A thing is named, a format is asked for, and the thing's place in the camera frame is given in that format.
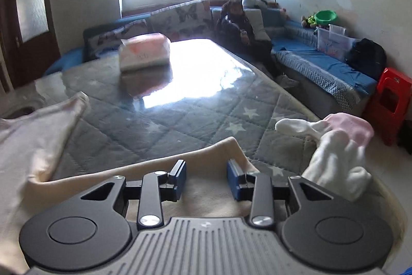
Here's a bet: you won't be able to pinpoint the pink tissue pack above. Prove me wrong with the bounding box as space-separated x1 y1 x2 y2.
118 33 171 73

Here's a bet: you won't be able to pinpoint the clear plastic storage box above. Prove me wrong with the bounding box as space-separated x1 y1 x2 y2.
316 27 359 62

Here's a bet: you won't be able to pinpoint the black backpack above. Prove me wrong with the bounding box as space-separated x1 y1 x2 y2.
345 38 387 81

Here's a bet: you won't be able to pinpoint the dark clothed seated person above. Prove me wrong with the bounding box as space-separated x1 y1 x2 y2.
216 0 281 78

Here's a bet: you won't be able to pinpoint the cream white garment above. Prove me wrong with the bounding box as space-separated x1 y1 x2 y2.
1 93 257 274

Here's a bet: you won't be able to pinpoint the red plastic stool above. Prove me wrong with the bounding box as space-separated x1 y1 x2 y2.
362 68 411 146

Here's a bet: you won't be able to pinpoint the round black induction cooktop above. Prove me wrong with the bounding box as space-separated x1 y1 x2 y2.
0 95 46 119

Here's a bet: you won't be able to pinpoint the white and pink socks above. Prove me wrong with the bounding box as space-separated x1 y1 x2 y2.
275 112 374 202

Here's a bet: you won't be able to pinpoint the green plastic basin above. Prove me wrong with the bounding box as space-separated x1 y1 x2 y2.
314 10 337 26

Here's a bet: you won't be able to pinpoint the blue sofa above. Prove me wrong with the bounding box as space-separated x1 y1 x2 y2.
45 9 377 115

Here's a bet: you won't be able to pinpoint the plush toy on sofa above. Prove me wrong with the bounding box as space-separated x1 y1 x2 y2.
242 0 268 10

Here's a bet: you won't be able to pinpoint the dark wooden door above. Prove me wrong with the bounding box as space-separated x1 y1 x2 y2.
1 0 61 88

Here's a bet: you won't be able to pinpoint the butterfly print cushion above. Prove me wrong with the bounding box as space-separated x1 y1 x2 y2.
87 20 149 60
149 0 214 42

